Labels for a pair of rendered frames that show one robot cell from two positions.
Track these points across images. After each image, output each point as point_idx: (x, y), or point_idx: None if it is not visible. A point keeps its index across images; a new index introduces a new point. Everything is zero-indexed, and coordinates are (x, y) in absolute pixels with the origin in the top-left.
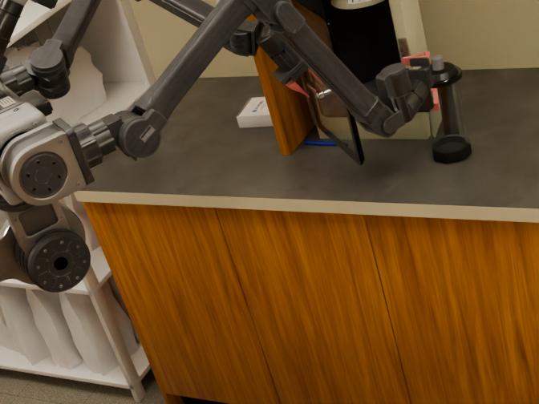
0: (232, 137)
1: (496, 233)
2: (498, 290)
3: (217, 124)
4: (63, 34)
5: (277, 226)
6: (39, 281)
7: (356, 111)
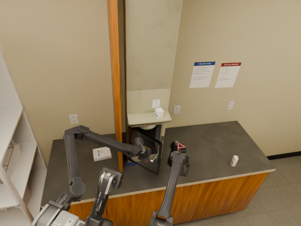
0: (94, 166)
1: (194, 184)
2: (188, 195)
3: (83, 161)
4: (75, 171)
5: (127, 197)
6: None
7: (184, 173)
